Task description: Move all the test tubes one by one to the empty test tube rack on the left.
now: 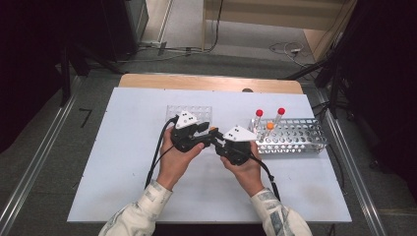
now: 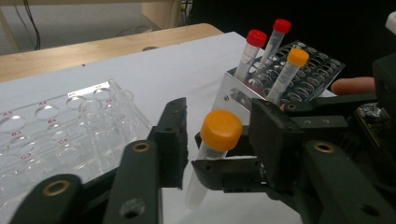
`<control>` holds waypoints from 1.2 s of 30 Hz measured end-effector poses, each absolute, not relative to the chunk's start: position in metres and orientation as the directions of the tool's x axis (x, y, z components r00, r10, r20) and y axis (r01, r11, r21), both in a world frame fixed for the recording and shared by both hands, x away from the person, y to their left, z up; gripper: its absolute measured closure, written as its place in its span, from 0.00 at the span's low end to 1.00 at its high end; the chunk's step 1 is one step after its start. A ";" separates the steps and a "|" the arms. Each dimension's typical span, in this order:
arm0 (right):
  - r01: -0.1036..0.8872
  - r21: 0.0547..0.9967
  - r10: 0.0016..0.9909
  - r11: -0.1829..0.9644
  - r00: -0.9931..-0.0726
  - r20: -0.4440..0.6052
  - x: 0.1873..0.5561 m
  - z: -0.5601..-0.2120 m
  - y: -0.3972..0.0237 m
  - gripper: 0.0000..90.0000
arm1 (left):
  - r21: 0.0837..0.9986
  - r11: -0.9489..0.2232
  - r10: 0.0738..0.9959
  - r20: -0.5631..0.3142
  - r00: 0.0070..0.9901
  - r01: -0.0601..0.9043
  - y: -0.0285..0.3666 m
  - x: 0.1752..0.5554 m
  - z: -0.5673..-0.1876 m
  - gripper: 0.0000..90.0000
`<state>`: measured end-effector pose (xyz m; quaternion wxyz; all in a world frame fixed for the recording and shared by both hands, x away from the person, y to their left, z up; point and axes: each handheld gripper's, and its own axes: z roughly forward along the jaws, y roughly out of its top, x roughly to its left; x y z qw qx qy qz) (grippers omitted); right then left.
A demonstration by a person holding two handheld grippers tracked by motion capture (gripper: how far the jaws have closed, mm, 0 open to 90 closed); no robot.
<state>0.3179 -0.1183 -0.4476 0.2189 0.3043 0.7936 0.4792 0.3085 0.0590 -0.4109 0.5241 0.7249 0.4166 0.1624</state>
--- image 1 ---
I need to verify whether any black metal stand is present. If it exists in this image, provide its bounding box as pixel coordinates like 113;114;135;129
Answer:
281;32;358;119
58;42;126;107

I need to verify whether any red cap test tube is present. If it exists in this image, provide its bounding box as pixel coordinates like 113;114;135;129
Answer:
273;106;286;127
251;108;265;134

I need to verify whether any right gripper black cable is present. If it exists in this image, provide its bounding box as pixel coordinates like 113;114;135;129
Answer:
250;153;281;202

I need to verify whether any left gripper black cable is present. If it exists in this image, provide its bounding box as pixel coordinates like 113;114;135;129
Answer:
145;117;178;190

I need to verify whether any metal test tube rack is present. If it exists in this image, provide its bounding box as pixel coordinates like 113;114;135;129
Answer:
248;117;328;155

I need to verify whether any black hanging cable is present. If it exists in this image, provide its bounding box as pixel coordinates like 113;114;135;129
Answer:
201;0;224;53

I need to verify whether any wooden cabinet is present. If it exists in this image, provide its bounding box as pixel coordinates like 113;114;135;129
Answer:
203;0;358;62

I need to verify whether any clear acrylic test tube rack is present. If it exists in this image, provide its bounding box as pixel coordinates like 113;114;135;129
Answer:
165;104;213;132

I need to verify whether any white cable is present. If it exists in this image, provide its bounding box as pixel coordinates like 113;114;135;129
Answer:
268;41;316;67

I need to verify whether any aluminium floor rail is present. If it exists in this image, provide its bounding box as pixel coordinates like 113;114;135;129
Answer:
0;75;83;236
314;88;387;236

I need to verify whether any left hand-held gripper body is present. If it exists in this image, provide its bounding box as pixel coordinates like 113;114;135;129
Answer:
170;110;205;153

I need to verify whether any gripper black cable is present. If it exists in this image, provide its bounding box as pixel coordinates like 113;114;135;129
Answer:
250;153;281;202
145;117;178;190

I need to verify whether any person's right hand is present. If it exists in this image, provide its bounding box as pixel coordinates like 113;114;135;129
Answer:
219;141;265;198

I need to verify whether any black cabinet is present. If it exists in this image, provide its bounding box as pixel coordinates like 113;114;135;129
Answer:
101;0;149;62

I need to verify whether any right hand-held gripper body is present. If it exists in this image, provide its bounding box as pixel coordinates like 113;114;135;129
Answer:
214;125;259;166

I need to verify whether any person's left hand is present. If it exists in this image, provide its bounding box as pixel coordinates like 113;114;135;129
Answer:
156;126;206;191

